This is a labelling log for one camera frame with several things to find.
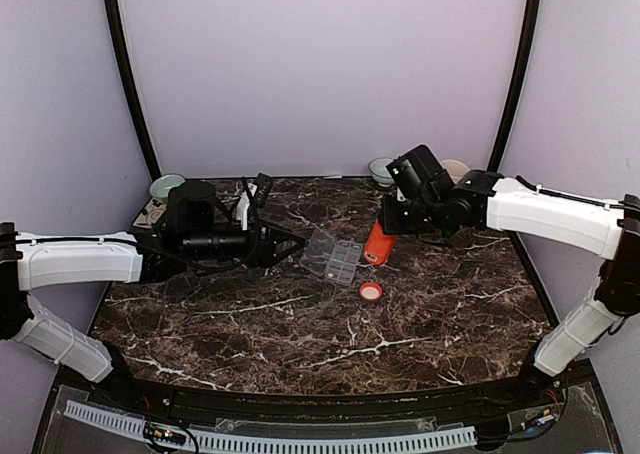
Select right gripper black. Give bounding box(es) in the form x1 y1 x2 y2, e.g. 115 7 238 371
381 195 444 233

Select red pill bottle grey cap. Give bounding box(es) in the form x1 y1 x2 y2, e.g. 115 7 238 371
363 221 397 266

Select clear plastic pill organizer box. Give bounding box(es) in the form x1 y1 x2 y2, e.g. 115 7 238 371
300 229 364 286

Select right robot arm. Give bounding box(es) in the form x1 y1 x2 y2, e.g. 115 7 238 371
379 145 639 408

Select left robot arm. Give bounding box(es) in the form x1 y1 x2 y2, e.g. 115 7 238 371
1 175 306 410

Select white ceramic bowl back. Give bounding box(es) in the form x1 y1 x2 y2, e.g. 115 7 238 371
368 157 394 187

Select cream ceramic mug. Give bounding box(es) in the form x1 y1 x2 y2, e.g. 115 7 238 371
441 159 470 184

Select patterned coaster mat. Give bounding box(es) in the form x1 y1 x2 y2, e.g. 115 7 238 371
131 198 167 230

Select green ceramic bowl left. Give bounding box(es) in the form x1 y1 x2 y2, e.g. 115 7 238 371
149 174 186 203

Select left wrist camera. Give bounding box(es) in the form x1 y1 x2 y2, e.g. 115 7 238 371
234 173 273 231

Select left black corner post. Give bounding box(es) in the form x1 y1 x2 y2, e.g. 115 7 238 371
103 0 162 181

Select black corner post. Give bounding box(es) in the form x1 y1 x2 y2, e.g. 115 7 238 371
103 0 162 181
487 0 541 172

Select black front rail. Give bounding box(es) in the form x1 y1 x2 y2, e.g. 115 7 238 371
49 363 601 430

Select white slotted cable duct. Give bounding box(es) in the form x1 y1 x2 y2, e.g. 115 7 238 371
63 401 477 453

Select right black corner post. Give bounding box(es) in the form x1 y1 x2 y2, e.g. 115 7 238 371
487 0 541 172

